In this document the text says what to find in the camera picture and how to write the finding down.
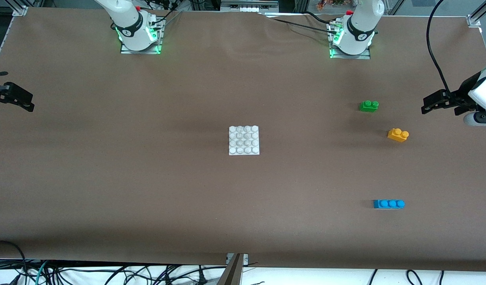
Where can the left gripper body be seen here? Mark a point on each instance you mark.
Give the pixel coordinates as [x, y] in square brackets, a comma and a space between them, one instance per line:
[463, 94]

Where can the yellow two-stud block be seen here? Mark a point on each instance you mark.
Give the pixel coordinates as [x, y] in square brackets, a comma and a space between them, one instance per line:
[396, 135]

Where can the white studded base plate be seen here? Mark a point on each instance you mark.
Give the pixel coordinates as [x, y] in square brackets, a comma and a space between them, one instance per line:
[244, 140]

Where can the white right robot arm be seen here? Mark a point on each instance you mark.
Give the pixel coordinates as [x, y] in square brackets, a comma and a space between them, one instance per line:
[130, 23]

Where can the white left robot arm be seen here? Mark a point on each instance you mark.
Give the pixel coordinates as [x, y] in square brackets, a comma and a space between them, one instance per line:
[361, 23]

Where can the green two-stud block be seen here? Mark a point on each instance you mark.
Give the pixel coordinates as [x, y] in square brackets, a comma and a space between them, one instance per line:
[368, 107]

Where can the blue three-stud block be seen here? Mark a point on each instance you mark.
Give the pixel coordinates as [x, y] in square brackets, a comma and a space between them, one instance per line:
[387, 204]

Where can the orange background clutter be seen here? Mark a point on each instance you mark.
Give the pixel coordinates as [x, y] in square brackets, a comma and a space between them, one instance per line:
[324, 4]

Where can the brown table cover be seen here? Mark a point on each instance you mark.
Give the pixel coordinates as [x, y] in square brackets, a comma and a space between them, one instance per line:
[242, 198]

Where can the grey power strip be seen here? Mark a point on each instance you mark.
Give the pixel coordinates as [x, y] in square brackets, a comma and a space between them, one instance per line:
[248, 4]

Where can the aluminium table side rail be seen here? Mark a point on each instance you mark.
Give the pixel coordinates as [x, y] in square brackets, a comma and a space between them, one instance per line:
[484, 39]
[6, 31]

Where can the aluminium corner bracket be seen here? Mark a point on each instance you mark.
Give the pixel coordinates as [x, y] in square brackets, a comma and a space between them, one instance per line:
[473, 20]
[20, 11]

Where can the aluminium frame post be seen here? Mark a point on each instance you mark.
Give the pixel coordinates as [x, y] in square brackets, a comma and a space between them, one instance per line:
[300, 4]

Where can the small metal table bracket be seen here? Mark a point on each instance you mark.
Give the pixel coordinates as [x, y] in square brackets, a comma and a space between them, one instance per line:
[245, 259]

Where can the aluminium frame profile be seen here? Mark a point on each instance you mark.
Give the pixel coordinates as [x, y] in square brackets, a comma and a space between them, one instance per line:
[233, 273]

